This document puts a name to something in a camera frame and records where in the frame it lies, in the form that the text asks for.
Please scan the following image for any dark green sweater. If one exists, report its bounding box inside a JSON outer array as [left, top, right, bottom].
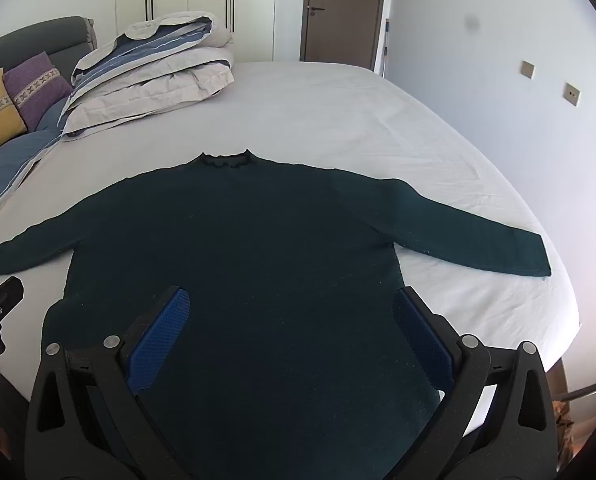
[[0, 149, 552, 480]]

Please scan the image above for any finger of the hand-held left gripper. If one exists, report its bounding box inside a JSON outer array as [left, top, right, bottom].
[[0, 276, 25, 322]]

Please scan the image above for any folded beige and blue duvet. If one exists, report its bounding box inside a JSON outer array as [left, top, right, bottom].
[[60, 10, 236, 141]]

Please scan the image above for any blue pillow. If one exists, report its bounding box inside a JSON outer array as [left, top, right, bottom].
[[0, 97, 74, 246]]

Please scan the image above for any grey cable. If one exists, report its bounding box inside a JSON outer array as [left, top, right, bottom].
[[566, 379, 596, 402]]

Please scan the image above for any bed with white sheet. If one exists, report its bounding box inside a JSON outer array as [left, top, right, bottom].
[[0, 61, 578, 436]]

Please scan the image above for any grey upholstered headboard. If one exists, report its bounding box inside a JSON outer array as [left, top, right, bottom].
[[0, 16, 99, 91]]

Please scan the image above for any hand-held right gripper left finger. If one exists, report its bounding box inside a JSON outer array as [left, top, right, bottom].
[[24, 285, 199, 480]]

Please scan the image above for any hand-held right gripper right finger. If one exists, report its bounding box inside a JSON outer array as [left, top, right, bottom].
[[383, 286, 563, 480]]

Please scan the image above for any purple patterned cushion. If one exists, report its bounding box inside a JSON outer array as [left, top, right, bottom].
[[3, 51, 74, 131]]

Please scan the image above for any brown wooden door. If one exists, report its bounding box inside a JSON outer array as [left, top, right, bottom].
[[304, 0, 389, 73]]

